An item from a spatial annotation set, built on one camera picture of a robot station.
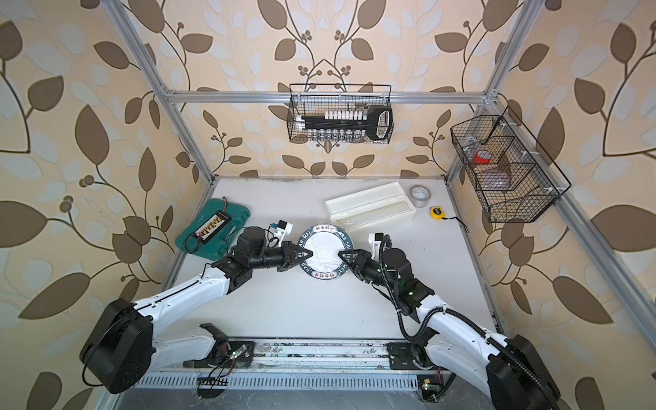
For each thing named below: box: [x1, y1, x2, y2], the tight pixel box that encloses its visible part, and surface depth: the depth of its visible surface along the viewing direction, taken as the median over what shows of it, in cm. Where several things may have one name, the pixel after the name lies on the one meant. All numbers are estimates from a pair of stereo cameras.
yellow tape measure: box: [429, 205, 449, 221], surface depth 107 cm
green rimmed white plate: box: [298, 223, 354, 281], surface depth 80 cm
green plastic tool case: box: [175, 198, 252, 262], surface depth 99 cm
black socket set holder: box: [296, 105, 394, 141], surface depth 84 cm
